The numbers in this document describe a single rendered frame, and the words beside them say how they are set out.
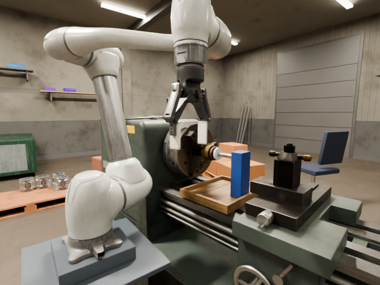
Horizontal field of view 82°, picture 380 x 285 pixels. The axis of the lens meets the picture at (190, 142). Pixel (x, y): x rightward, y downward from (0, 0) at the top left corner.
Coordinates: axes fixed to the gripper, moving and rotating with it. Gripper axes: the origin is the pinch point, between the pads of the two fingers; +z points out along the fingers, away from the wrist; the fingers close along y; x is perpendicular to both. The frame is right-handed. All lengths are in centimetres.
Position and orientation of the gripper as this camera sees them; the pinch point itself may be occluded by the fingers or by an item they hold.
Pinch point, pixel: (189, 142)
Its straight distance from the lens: 60.9
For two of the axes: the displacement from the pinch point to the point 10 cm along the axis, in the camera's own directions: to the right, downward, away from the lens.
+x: 8.3, 0.7, -5.5
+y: -5.6, 0.9, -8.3
